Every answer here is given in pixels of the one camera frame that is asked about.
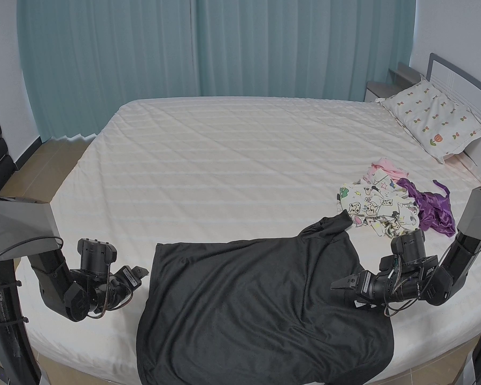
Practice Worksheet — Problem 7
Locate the white printed pillow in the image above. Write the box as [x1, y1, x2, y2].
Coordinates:
[379, 79, 481, 164]

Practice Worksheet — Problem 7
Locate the pink garment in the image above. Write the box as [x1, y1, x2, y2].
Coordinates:
[363, 157, 409, 183]

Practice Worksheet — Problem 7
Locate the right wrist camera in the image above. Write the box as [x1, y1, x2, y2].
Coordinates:
[379, 230, 427, 272]

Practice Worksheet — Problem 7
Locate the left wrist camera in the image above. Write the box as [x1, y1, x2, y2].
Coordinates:
[77, 237, 118, 275]

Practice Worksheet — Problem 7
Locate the grey bedside table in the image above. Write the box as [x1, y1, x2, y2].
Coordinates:
[365, 63, 423, 102]

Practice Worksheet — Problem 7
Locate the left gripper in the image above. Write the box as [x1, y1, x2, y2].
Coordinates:
[119, 266, 150, 296]

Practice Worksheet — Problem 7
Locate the bed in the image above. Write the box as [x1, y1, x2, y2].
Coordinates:
[14, 52, 481, 385]

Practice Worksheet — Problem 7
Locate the purple garment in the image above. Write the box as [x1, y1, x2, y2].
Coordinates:
[397, 178, 457, 238]

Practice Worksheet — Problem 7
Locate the blue-green curtain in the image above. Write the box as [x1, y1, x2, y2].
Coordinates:
[18, 0, 197, 141]
[193, 0, 417, 102]

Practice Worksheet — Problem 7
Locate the white printed pyjama garment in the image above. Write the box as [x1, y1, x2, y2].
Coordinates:
[336, 169, 421, 240]

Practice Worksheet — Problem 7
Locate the black T-shirt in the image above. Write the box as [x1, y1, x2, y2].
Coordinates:
[136, 210, 395, 385]

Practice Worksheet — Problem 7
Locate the black cable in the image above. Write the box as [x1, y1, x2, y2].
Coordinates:
[383, 295, 412, 318]
[0, 235, 64, 264]

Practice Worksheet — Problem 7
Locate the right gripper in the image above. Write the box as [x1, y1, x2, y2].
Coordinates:
[330, 270, 387, 308]

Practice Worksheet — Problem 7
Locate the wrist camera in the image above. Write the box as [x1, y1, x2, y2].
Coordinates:
[379, 230, 427, 272]
[77, 237, 118, 275]

